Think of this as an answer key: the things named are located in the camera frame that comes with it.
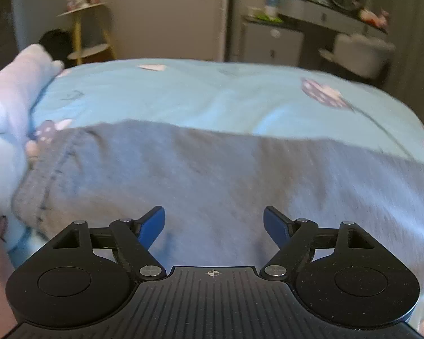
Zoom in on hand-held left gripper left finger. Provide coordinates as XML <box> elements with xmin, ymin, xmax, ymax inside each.
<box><xmin>47</xmin><ymin>205</ymin><xmax>167</xmax><ymax>279</ymax></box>

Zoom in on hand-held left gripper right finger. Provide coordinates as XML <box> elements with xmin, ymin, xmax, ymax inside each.
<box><xmin>259</xmin><ymin>205</ymin><xmax>379</xmax><ymax>279</ymax></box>

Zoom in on grey pants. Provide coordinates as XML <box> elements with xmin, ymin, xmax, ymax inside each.
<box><xmin>12</xmin><ymin>120</ymin><xmax>424</xmax><ymax>285</ymax></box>

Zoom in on blue mushroom print bedsheet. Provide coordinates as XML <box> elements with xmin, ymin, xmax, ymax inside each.
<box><xmin>0</xmin><ymin>58</ymin><xmax>424</xmax><ymax>339</ymax></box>

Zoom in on grey bedside cabinet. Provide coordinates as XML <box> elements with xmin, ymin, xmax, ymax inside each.
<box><xmin>241</xmin><ymin>16</ymin><xmax>304</xmax><ymax>66</ymax></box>

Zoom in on white cloud-shaped chair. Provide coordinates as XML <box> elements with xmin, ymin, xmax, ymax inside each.
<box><xmin>318</xmin><ymin>33</ymin><xmax>396</xmax><ymax>80</ymax></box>

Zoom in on white plush toy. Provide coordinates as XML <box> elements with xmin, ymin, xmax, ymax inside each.
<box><xmin>0</xmin><ymin>44</ymin><xmax>65</xmax><ymax>251</ymax></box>

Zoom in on black bag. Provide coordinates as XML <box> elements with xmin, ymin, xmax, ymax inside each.
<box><xmin>38</xmin><ymin>29</ymin><xmax>74</xmax><ymax>67</ymax></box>

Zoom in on yellow round side table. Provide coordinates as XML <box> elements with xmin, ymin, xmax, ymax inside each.
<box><xmin>57</xmin><ymin>3</ymin><xmax>116</xmax><ymax>66</ymax></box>

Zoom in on grey vanity desk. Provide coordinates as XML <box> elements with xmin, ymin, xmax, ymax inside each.
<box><xmin>278</xmin><ymin>0</ymin><xmax>390</xmax><ymax>65</ymax></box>

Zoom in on white bottle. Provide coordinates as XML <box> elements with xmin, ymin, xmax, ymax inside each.
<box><xmin>265</xmin><ymin>0</ymin><xmax>282</xmax><ymax>17</ymax></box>

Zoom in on pink toy figures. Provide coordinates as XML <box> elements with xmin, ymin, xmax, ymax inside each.
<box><xmin>358</xmin><ymin>8</ymin><xmax>390</xmax><ymax>28</ymax></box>

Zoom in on pink jars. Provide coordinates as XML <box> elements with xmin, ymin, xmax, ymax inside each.
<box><xmin>66</xmin><ymin>0</ymin><xmax>100</xmax><ymax>10</ymax></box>

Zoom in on grey curtain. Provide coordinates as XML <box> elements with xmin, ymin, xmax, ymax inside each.
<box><xmin>387</xmin><ymin>0</ymin><xmax>424</xmax><ymax>105</ymax></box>

